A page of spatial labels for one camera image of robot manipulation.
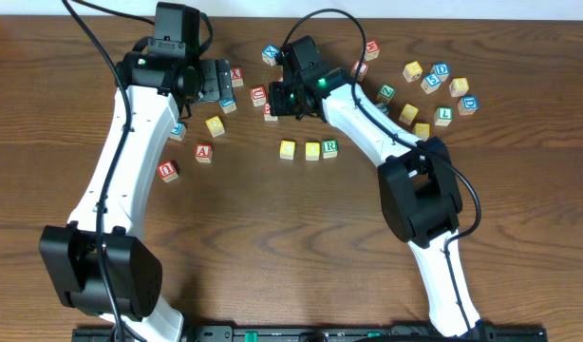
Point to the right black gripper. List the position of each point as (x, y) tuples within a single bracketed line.
[(280, 98)]

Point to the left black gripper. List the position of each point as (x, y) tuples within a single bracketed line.
[(216, 80)]

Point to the yellow C block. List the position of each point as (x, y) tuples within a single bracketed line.
[(287, 150)]

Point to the yellow O block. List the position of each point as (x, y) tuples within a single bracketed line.
[(312, 151)]

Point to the green R block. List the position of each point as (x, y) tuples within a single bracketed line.
[(329, 148)]

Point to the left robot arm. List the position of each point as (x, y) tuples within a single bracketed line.
[(97, 262)]

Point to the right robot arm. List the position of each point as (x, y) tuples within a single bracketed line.
[(419, 186)]

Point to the red Y block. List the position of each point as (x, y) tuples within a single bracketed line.
[(236, 77)]

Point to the red I block left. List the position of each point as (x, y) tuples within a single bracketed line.
[(267, 114)]

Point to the red i block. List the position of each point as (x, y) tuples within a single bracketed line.
[(359, 70), (267, 114)]

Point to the red U block upper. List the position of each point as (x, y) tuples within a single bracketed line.
[(259, 95)]

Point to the red u block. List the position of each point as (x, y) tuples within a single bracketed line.
[(259, 95), (167, 171)]

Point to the blue P block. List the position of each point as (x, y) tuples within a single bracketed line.
[(228, 105)]

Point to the yellow block left lower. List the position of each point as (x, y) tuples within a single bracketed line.
[(215, 126)]

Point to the blue T block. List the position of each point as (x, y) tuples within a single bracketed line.
[(178, 132)]

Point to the red A block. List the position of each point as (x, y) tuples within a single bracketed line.
[(204, 153)]

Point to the red I block right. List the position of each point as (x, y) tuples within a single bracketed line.
[(359, 70)]

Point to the blue 2 block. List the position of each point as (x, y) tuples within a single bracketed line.
[(383, 108)]

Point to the red M block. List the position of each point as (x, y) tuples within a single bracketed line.
[(372, 50)]

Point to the green Z block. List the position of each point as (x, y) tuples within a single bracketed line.
[(385, 94)]

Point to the red U block lower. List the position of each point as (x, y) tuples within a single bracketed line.
[(167, 171)]

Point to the yellow block right middle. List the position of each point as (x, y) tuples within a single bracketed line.
[(408, 114)]

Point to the yellow block right upper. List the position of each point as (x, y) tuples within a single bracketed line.
[(412, 71)]

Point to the yellow block right lower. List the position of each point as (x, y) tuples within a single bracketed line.
[(422, 130)]

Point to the blue S block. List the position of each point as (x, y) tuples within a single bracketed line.
[(430, 83)]

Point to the green L block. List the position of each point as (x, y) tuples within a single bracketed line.
[(443, 116)]

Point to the blue D block upper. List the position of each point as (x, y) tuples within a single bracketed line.
[(441, 70)]

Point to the blue d block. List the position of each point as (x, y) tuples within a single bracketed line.
[(441, 70), (468, 105)]

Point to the yellow block far right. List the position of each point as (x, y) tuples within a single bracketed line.
[(458, 87)]

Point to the blue D block lower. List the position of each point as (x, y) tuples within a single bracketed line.
[(468, 105)]

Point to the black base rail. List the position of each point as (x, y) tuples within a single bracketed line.
[(483, 332)]

